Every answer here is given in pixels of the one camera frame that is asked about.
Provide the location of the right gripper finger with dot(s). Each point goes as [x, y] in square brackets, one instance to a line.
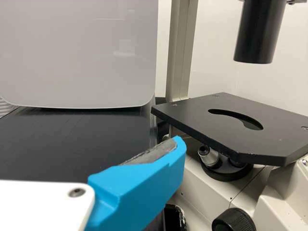
[144, 183]

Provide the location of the black tray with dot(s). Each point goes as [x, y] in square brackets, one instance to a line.
[174, 219]

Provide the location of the cream microscope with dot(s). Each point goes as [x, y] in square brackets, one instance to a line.
[216, 125]

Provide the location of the black platform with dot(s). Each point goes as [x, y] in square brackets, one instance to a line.
[60, 139]

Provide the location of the white box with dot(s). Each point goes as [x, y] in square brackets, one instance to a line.
[72, 48]

